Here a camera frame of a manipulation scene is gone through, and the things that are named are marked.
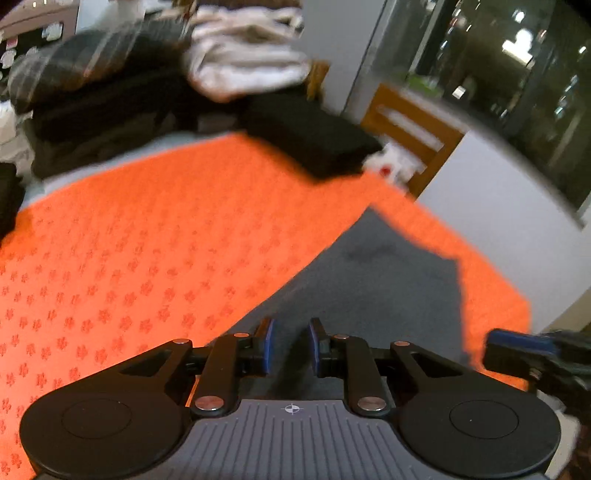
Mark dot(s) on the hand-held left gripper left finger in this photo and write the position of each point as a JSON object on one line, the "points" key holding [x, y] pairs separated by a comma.
{"points": [[267, 344]]}

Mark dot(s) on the grey plaid garment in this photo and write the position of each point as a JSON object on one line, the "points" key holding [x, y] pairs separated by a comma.
{"points": [[92, 55]]}

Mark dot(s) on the dark glass window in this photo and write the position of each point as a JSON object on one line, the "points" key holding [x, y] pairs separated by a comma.
{"points": [[508, 69]]}

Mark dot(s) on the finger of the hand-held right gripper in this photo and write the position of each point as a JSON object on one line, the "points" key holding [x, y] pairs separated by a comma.
{"points": [[517, 344]]}

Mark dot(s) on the white folded garment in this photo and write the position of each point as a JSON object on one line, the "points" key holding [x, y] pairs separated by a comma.
{"points": [[249, 50]]}

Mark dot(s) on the dark folded clothes pile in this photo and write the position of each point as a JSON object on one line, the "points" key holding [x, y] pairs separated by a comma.
{"points": [[115, 120]]}

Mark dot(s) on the orange patterned table mat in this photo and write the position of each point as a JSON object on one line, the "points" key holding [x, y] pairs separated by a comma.
{"points": [[138, 258]]}

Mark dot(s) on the black cloth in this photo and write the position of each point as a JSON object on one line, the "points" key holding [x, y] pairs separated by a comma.
{"points": [[8, 198]]}

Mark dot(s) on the wooden chair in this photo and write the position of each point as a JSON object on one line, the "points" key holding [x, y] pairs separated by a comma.
{"points": [[415, 124]]}

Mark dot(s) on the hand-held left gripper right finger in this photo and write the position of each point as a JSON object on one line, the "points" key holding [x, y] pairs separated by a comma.
{"points": [[316, 344]]}

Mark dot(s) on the black folded garment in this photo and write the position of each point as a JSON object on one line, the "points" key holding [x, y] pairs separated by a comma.
{"points": [[314, 134]]}

